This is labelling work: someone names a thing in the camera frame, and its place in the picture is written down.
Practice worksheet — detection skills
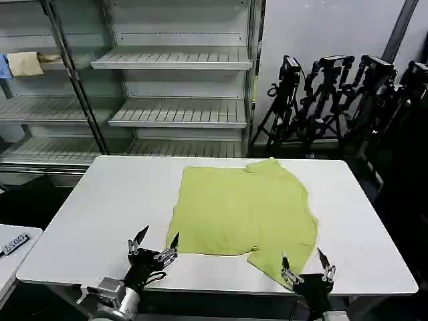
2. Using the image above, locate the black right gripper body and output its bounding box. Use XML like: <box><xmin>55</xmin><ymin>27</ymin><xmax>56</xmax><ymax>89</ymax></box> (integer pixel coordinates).
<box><xmin>293</xmin><ymin>273</ymin><xmax>334</xmax><ymax>317</ymax></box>

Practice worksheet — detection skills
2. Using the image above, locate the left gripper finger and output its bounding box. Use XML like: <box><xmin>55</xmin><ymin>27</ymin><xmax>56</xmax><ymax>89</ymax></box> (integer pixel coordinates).
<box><xmin>152</xmin><ymin>231</ymin><xmax>181</xmax><ymax>265</ymax></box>
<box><xmin>127</xmin><ymin>225</ymin><xmax>150</xmax><ymax>257</ymax></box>

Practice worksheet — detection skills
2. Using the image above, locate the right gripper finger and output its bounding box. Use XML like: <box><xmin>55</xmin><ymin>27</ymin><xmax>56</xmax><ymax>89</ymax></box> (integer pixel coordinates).
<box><xmin>316</xmin><ymin>247</ymin><xmax>336</xmax><ymax>281</ymax></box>
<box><xmin>280</xmin><ymin>251</ymin><xmax>304</xmax><ymax>286</ymax></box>

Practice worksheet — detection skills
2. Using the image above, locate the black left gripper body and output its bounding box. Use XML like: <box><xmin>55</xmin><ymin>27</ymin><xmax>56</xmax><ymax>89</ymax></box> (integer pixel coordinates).
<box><xmin>124</xmin><ymin>249</ymin><xmax>167</xmax><ymax>292</ymax></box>

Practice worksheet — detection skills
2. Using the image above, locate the lime green shirt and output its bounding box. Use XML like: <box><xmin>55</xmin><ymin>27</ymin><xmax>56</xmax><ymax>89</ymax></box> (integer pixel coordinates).
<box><xmin>165</xmin><ymin>156</ymin><xmax>319</xmax><ymax>291</ymax></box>

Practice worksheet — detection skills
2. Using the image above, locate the large white table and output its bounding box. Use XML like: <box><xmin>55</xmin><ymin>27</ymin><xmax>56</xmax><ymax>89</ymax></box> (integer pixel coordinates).
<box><xmin>15</xmin><ymin>154</ymin><xmax>419</xmax><ymax>321</ymax></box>

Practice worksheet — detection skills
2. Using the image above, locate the black label plate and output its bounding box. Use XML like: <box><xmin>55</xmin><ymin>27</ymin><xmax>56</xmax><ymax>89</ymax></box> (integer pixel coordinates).
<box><xmin>0</xmin><ymin>230</ymin><xmax>31</xmax><ymax>258</ymax></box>

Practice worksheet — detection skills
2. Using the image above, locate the small white side table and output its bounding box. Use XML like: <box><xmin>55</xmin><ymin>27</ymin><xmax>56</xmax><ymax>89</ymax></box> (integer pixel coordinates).
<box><xmin>0</xmin><ymin>223</ymin><xmax>43</xmax><ymax>297</ymax></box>

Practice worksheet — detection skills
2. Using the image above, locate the grey glass-fronted shelf unit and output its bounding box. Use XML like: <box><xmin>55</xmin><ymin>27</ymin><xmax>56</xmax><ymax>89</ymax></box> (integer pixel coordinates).
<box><xmin>0</xmin><ymin>0</ymin><xmax>118</xmax><ymax>175</ymax></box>

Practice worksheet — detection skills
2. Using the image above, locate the grey open shelf unit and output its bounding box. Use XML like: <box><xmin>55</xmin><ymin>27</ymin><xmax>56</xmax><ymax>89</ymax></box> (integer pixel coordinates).
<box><xmin>90</xmin><ymin>0</ymin><xmax>265</xmax><ymax>158</ymax></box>

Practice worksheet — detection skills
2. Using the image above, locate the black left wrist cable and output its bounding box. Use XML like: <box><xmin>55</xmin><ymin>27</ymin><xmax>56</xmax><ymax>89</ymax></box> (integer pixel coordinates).
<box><xmin>143</xmin><ymin>270</ymin><xmax>167</xmax><ymax>287</ymax></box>

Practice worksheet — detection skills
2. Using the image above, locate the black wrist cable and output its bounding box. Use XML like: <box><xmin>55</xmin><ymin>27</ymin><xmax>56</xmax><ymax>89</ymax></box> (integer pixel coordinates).
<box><xmin>288</xmin><ymin>298</ymin><xmax>302</xmax><ymax>321</ymax></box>
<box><xmin>143</xmin><ymin>270</ymin><xmax>167</xmax><ymax>287</ymax></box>

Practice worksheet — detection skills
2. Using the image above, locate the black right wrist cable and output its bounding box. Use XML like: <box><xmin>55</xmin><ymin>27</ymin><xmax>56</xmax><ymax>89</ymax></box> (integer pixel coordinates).
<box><xmin>288</xmin><ymin>298</ymin><xmax>302</xmax><ymax>321</ymax></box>

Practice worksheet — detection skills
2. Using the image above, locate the black tripod with camera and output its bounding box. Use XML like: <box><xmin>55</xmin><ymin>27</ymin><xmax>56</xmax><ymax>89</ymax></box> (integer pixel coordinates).
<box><xmin>250</xmin><ymin>55</ymin><xmax>304</xmax><ymax>151</ymax></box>
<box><xmin>299</xmin><ymin>54</ymin><xmax>356</xmax><ymax>158</ymax></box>
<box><xmin>391</xmin><ymin>60</ymin><xmax>428</xmax><ymax>188</ymax></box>
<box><xmin>347</xmin><ymin>54</ymin><xmax>399</xmax><ymax>161</ymax></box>

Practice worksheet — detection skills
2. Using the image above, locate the grey slanted metal post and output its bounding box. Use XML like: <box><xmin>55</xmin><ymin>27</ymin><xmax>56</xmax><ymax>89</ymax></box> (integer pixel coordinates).
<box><xmin>381</xmin><ymin>0</ymin><xmax>419</xmax><ymax>63</ymax></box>

